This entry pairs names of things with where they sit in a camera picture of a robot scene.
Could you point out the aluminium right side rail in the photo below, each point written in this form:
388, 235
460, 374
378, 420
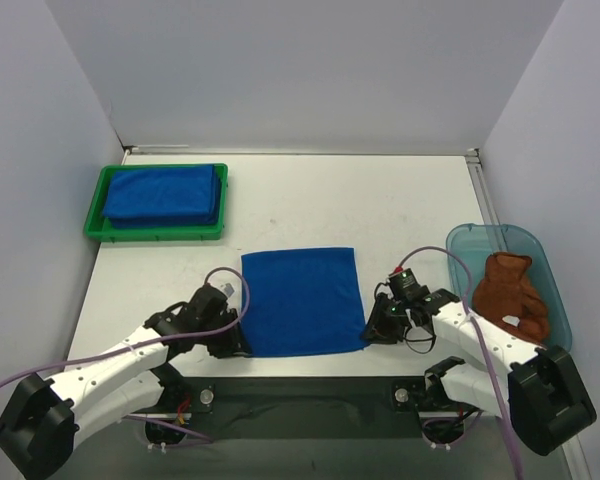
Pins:
476, 173

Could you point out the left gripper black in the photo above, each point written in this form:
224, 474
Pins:
228, 339

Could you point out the aluminium front frame rail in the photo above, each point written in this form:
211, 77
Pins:
529, 396

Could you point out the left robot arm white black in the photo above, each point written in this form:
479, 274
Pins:
45, 419

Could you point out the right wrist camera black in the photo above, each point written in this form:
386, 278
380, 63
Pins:
405, 287

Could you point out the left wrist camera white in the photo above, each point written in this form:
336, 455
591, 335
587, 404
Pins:
226, 289

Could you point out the teal transparent plastic bin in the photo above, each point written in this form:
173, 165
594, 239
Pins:
473, 244

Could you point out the green plastic tray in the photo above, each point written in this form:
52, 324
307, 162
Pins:
98, 228

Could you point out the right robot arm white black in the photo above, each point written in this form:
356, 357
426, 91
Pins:
492, 350

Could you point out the rust orange towel in bin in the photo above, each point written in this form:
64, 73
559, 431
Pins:
506, 297

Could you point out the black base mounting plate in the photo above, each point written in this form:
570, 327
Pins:
305, 408

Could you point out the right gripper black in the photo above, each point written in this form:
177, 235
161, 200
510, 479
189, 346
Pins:
381, 325

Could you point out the folded blue towel stack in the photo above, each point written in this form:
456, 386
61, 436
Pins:
157, 197

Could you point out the aluminium back rail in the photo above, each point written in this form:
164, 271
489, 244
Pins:
192, 150

